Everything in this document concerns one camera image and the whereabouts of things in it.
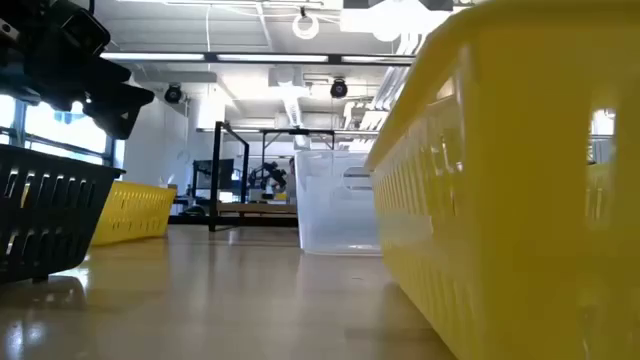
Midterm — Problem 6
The white hanging ring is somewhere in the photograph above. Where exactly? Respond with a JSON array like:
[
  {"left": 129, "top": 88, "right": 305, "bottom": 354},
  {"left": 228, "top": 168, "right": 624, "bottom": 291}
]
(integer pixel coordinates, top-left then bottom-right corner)
[{"left": 291, "top": 5, "right": 321, "bottom": 41}]

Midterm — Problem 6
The black computer monitor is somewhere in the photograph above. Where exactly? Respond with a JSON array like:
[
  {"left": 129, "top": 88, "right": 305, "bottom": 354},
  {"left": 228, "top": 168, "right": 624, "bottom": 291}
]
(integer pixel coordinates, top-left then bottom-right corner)
[{"left": 192, "top": 158, "right": 236, "bottom": 192}]

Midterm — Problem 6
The white ceiling cable tray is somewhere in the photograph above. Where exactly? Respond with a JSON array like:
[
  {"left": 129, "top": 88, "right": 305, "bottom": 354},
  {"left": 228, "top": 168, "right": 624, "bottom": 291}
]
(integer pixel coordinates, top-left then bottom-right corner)
[{"left": 342, "top": 64, "right": 416, "bottom": 154}]

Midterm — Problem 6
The person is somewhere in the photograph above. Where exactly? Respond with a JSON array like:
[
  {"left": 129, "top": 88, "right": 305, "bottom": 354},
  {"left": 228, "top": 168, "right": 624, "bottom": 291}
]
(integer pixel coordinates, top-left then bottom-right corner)
[{"left": 287, "top": 157, "right": 298, "bottom": 204}]

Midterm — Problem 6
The bright window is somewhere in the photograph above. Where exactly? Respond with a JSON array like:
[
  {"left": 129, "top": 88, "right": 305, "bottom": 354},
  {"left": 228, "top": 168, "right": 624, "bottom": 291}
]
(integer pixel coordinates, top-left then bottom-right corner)
[{"left": 0, "top": 93, "right": 119, "bottom": 166}]

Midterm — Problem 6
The black background table frame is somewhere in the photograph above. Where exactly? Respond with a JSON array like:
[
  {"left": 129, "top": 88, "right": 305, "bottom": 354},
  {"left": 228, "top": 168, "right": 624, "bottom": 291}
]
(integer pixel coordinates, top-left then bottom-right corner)
[{"left": 259, "top": 127, "right": 336, "bottom": 174}]

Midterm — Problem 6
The long ceiling light bar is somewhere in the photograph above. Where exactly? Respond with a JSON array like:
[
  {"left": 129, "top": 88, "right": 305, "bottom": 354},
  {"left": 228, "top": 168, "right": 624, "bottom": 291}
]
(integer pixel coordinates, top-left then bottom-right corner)
[{"left": 99, "top": 51, "right": 416, "bottom": 66}]

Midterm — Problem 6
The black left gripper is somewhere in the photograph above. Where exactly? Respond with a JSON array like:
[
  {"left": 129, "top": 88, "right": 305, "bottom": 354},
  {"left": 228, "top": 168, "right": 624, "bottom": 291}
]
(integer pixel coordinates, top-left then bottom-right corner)
[{"left": 0, "top": 47, "right": 156, "bottom": 141}]

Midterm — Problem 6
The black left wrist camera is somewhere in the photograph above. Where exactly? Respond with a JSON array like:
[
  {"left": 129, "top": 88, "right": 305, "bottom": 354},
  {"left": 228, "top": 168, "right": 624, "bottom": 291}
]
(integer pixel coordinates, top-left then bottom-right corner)
[{"left": 47, "top": 0, "right": 112, "bottom": 59}]

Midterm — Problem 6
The yellow slotted plastic basket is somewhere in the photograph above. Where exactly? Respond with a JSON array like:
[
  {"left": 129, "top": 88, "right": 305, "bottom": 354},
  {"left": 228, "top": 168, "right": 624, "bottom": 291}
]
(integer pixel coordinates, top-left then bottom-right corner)
[
  {"left": 363, "top": 0, "right": 640, "bottom": 360},
  {"left": 91, "top": 180, "right": 178, "bottom": 247}
]

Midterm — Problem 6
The white ceiling lamp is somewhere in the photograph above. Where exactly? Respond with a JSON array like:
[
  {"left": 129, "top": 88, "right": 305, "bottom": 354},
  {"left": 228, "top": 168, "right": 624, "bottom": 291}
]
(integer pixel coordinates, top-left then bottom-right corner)
[{"left": 339, "top": 0, "right": 451, "bottom": 44}]

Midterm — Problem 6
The white ceiling air duct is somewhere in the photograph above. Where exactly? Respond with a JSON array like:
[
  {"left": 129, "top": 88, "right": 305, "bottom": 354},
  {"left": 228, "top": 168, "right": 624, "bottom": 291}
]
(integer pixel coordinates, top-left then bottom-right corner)
[{"left": 267, "top": 64, "right": 314, "bottom": 151}]

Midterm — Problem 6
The black slotted plastic basket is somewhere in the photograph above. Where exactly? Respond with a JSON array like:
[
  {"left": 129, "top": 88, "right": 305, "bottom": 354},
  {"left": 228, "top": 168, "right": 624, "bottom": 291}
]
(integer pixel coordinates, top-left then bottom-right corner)
[{"left": 0, "top": 143, "right": 125, "bottom": 285}]

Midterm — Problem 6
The clear plastic storage bin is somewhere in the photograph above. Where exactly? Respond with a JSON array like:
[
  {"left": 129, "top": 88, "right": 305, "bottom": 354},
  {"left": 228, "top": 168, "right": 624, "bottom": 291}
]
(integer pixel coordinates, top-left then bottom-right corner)
[{"left": 293, "top": 149, "right": 384, "bottom": 257}]

